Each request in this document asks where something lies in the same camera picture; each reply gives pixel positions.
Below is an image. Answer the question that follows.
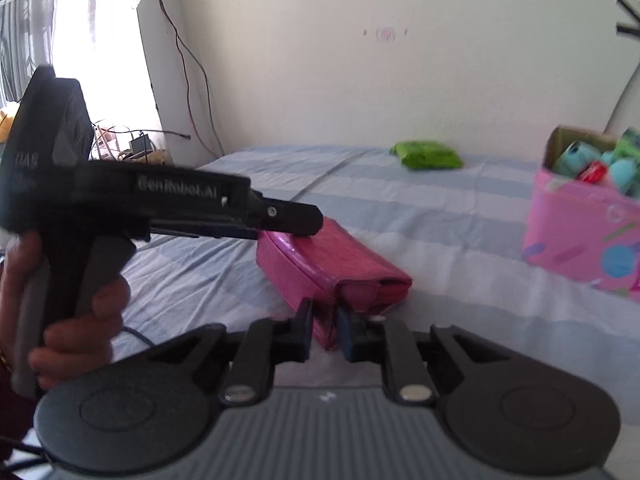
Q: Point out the teal pencil case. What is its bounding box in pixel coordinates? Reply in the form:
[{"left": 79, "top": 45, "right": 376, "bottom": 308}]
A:
[{"left": 552, "top": 141, "right": 608, "bottom": 181}]

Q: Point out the dark wall cable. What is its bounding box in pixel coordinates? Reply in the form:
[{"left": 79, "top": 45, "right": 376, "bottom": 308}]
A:
[{"left": 145, "top": 0, "right": 226, "bottom": 158}]

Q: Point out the person's left hand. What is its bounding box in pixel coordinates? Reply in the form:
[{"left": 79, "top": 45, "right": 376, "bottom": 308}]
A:
[{"left": 0, "top": 234, "right": 132, "bottom": 391}]

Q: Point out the striped blue bed sheet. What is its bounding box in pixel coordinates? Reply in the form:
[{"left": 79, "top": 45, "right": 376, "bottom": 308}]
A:
[{"left": 107, "top": 145, "right": 640, "bottom": 480}]

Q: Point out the white curtain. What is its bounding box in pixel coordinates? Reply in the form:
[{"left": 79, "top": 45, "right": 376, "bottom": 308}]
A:
[{"left": 50, "top": 0, "right": 166, "bottom": 136}]

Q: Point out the pink wallet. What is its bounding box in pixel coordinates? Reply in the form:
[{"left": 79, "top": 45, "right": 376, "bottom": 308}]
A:
[{"left": 256, "top": 217, "right": 413, "bottom": 351}]

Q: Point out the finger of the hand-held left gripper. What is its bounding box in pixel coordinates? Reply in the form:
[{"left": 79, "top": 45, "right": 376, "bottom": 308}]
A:
[
  {"left": 149, "top": 221, "right": 261, "bottom": 241},
  {"left": 250, "top": 192, "right": 325, "bottom": 236}
]

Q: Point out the blue cable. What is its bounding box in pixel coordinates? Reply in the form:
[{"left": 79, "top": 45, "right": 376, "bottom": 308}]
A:
[{"left": 122, "top": 326, "right": 153, "bottom": 348}]

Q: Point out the wooden desk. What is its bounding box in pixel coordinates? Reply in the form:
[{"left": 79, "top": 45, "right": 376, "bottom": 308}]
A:
[{"left": 95, "top": 125, "right": 183, "bottom": 167}]

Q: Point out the red cigarette box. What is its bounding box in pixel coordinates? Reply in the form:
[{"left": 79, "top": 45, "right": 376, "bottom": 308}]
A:
[{"left": 577, "top": 159, "right": 608, "bottom": 184}]

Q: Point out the grey curtain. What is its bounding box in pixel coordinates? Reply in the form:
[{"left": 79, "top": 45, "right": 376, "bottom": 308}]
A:
[{"left": 0, "top": 0, "right": 57, "bottom": 108}]

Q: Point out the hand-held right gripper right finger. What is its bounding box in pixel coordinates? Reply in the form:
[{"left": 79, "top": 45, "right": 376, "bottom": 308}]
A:
[{"left": 336, "top": 306, "right": 516, "bottom": 405}]

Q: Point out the yellow plush toy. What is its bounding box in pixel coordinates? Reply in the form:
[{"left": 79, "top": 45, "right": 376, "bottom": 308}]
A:
[{"left": 0, "top": 105, "right": 20, "bottom": 143}]

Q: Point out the pink cardboard box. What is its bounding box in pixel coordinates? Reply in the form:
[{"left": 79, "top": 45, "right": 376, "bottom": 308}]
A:
[{"left": 521, "top": 126, "right": 640, "bottom": 303}]

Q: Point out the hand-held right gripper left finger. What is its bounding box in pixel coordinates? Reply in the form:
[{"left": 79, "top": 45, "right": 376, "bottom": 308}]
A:
[{"left": 145, "top": 297, "right": 315, "bottom": 407}]

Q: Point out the teal plush toy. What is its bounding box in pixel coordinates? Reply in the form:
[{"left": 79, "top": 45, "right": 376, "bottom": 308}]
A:
[{"left": 600, "top": 150, "right": 640, "bottom": 196}]

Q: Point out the green plastic packet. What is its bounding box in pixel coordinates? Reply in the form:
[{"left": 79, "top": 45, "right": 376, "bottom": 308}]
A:
[{"left": 390, "top": 140, "right": 463, "bottom": 171}]

